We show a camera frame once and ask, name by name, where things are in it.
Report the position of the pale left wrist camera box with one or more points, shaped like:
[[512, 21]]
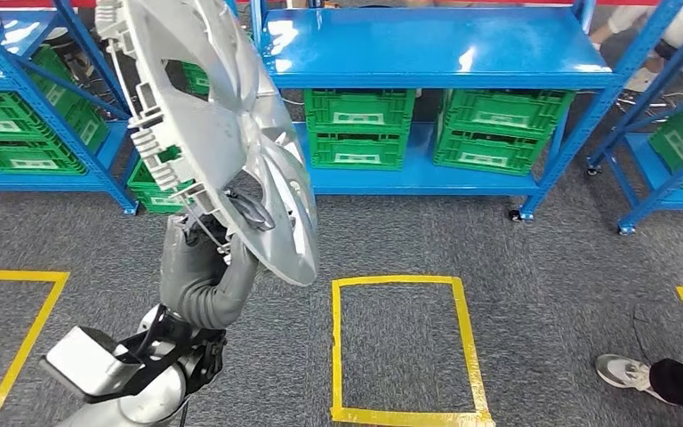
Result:
[[82, 359]]

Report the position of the yellow floor tape square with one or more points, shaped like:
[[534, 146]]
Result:
[[471, 353]]

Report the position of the silver plastic wheel cover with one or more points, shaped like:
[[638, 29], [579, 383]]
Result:
[[200, 135]]

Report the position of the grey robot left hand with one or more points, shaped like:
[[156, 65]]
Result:
[[188, 259]]

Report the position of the blue metal shelf rack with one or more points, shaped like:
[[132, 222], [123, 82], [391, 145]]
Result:
[[436, 47], [671, 197], [35, 181]]

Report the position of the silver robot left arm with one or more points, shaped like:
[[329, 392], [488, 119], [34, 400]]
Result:
[[153, 401]]

